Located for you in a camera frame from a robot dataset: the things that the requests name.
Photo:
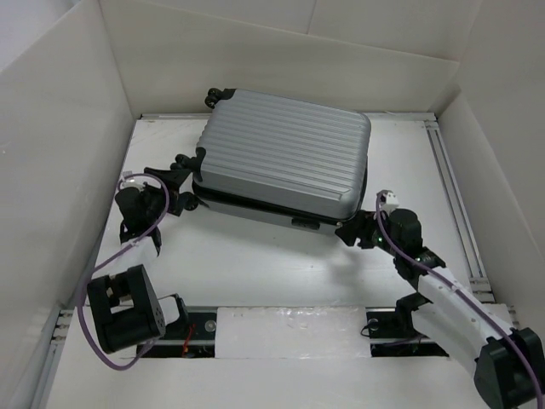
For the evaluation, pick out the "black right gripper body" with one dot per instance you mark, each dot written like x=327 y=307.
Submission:
x=371 y=235

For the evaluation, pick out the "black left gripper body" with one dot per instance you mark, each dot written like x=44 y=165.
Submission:
x=155 y=200

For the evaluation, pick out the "grey hard-shell suitcase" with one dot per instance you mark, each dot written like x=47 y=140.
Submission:
x=281 y=160

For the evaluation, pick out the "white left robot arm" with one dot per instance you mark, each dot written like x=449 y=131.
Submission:
x=125 y=308

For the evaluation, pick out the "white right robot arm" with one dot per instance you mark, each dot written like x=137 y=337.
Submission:
x=506 y=363

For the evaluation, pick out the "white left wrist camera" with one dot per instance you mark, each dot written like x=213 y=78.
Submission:
x=128 y=179

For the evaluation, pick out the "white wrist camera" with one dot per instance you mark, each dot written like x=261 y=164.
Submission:
x=128 y=179
x=388 y=201

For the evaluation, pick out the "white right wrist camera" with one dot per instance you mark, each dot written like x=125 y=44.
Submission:
x=388 y=201

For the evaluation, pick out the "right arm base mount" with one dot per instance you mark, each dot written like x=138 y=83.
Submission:
x=391 y=334

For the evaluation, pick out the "aluminium rail frame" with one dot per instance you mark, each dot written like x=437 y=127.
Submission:
x=291 y=302

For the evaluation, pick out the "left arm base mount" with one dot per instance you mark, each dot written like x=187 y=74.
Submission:
x=195 y=340

